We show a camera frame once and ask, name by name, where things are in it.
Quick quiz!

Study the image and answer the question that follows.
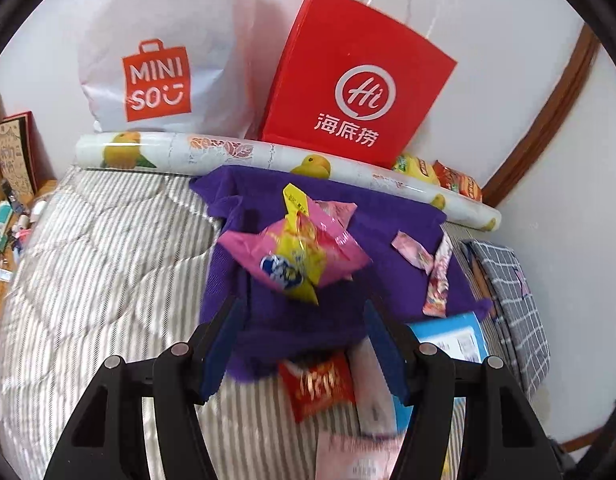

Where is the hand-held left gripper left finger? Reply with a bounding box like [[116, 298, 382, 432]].
[[43, 295, 246, 480]]

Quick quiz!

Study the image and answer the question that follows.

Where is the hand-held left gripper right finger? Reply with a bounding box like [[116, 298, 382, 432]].
[[363, 300, 571, 480]]

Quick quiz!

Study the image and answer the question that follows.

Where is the red snack packet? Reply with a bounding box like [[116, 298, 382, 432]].
[[278, 352, 356, 423]]

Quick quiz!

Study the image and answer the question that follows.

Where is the long pink printed strip packet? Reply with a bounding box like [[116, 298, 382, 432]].
[[422, 234, 453, 318]]

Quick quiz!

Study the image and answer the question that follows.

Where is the small pink snack packet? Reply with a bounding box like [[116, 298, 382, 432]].
[[392, 231, 433, 273]]

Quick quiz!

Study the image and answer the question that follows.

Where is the pale pink white snack packet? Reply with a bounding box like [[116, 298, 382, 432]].
[[315, 432, 409, 480]]

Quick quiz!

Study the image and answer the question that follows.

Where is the yellow packet with blue logo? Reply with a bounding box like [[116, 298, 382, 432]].
[[258, 182, 329, 306]]

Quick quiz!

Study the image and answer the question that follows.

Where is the blue box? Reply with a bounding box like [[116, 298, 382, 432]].
[[348, 312, 486, 436]]

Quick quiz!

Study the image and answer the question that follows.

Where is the purple cloth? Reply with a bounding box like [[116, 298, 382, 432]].
[[190, 166, 493, 383]]

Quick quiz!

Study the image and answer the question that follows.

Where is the grey checked folded cloth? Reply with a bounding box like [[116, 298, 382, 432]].
[[460, 240, 544, 401]]

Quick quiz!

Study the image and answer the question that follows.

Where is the orange chip bag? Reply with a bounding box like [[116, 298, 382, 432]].
[[433, 160, 483, 203]]

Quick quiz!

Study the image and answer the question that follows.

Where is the yellow chip bag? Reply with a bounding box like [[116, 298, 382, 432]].
[[392, 154, 441, 186]]

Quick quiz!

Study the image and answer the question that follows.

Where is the rolled fruit-print paper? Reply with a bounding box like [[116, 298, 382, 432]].
[[74, 131, 502, 233]]

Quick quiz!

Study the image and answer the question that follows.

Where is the white green tube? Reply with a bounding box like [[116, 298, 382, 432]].
[[0, 200, 14, 248]]

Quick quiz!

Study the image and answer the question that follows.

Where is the decorated brown box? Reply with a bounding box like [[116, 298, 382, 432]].
[[0, 111, 39, 196]]

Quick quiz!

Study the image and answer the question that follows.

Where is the red paper bag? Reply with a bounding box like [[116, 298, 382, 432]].
[[258, 0, 459, 166]]

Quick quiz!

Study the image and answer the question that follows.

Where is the white plastic bag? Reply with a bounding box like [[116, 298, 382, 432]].
[[77, 0, 259, 138]]

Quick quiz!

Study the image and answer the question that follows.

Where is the brown wooden door frame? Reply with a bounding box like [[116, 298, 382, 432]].
[[480, 25, 601, 208]]

